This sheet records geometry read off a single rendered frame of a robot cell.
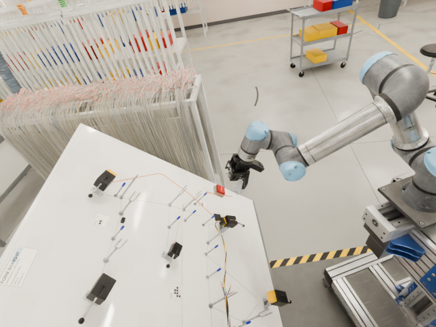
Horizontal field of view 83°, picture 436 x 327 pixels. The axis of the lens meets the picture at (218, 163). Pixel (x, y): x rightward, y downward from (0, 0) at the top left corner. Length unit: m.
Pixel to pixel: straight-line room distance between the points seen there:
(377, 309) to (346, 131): 1.47
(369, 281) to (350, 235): 0.52
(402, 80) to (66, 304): 1.08
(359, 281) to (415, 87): 1.52
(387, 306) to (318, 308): 0.44
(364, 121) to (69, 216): 0.94
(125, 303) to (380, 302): 1.66
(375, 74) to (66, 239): 1.06
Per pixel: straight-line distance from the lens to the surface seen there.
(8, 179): 3.72
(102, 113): 1.65
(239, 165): 0.98
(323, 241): 2.44
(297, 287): 2.24
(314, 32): 4.75
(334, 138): 0.82
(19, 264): 0.84
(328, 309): 2.23
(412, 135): 1.18
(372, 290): 2.12
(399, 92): 0.85
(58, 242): 0.88
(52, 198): 0.95
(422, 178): 1.21
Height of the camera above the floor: 2.10
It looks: 43 degrees down
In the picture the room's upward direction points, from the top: 13 degrees counter-clockwise
